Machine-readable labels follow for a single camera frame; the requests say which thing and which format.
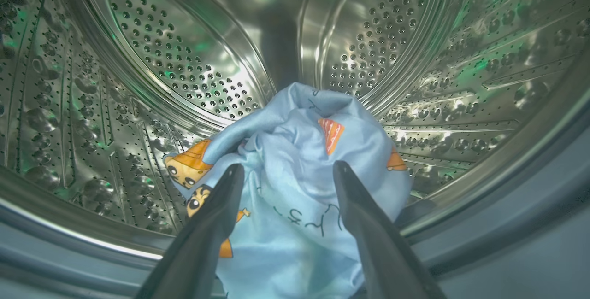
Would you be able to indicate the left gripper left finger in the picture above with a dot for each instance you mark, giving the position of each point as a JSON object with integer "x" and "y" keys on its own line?
{"x": 203, "y": 243}

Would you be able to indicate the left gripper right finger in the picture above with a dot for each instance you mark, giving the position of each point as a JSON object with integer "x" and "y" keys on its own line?
{"x": 378, "y": 253}

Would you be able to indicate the blue cartoon print garment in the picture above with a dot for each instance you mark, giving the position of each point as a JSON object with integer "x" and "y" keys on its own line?
{"x": 295, "y": 188}

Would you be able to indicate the grey rubber door gasket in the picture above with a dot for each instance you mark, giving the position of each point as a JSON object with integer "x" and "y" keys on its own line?
{"x": 507, "y": 253}

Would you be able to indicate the steel perforated washer drum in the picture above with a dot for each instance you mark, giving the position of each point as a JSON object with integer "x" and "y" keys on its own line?
{"x": 161, "y": 50}

